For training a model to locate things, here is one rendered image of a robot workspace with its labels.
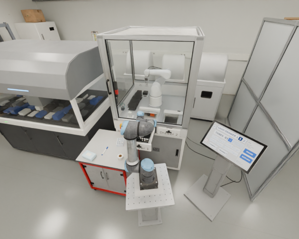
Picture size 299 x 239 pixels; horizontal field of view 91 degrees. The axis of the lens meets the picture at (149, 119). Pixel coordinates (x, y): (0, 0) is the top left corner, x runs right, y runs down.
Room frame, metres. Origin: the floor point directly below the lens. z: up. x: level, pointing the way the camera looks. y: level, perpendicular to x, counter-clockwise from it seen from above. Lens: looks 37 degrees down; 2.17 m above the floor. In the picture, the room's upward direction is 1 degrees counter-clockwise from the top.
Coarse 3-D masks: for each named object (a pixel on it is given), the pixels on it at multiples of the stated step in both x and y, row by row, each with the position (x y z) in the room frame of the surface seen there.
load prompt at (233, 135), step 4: (216, 128) 1.20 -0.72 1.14; (220, 128) 1.18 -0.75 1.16; (224, 128) 1.16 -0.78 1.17; (224, 132) 1.13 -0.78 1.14; (228, 132) 1.11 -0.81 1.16; (232, 132) 1.09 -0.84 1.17; (232, 136) 1.07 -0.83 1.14; (236, 136) 1.05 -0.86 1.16; (240, 136) 1.04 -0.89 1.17; (240, 140) 1.00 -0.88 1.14; (244, 140) 0.99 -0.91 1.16
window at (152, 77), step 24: (120, 48) 1.60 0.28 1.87; (144, 48) 1.54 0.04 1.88; (168, 48) 1.49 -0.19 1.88; (192, 48) 1.44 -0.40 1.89; (120, 72) 1.61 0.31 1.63; (144, 72) 1.55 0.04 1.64; (168, 72) 1.49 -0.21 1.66; (120, 96) 1.62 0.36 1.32; (144, 96) 1.55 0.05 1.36; (168, 96) 1.48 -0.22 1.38; (168, 120) 1.48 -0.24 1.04
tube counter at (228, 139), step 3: (225, 138) 1.08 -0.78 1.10; (228, 138) 1.06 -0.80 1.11; (231, 138) 1.05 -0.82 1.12; (228, 141) 1.04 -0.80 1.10; (231, 141) 1.03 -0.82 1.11; (234, 141) 1.02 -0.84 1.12; (237, 141) 1.01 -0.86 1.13; (234, 144) 1.00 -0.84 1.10; (237, 144) 0.99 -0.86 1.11; (240, 144) 0.98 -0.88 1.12; (240, 147) 0.95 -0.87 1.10
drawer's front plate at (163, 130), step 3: (159, 129) 1.47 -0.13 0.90; (162, 129) 1.46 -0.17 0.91; (165, 129) 1.45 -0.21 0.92; (168, 129) 1.44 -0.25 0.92; (171, 129) 1.43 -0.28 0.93; (174, 129) 1.43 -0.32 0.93; (177, 129) 1.43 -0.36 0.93; (159, 132) 1.47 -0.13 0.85; (162, 132) 1.46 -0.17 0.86; (174, 132) 1.42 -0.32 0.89; (177, 132) 1.41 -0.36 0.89; (168, 135) 1.44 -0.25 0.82; (171, 135) 1.43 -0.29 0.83; (174, 135) 1.42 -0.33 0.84; (177, 135) 1.41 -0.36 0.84
